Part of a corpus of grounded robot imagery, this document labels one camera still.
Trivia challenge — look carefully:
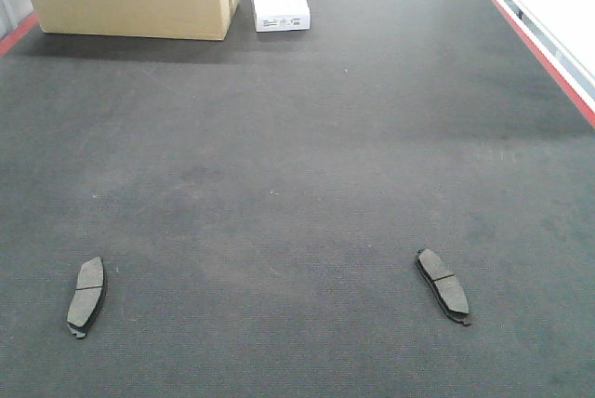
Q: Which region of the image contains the grey brake pad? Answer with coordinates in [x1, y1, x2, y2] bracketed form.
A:
[416, 248, 471, 326]
[66, 257, 107, 338]

